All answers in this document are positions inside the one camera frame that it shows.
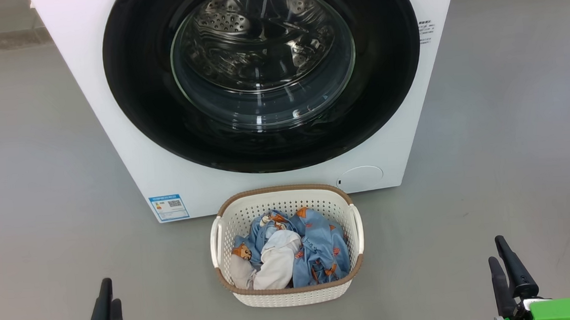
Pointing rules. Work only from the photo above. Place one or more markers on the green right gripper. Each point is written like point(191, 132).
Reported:
point(561, 310)

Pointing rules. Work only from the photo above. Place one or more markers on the white garment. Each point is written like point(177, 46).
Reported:
point(276, 262)

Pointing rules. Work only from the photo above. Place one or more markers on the blue cartoon-print garment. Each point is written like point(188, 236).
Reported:
point(320, 247)

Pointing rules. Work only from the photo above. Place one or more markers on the black-rimmed glass washer door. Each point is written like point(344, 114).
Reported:
point(142, 89)

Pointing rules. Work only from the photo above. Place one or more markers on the white front-load washing machine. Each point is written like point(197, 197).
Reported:
point(116, 155)

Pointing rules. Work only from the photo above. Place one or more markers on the blue energy label sticker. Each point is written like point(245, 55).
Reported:
point(169, 207)

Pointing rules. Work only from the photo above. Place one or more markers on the round white filter cover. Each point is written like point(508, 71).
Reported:
point(360, 177)

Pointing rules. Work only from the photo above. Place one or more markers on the cream perforated laundry basket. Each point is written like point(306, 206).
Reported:
point(293, 294)

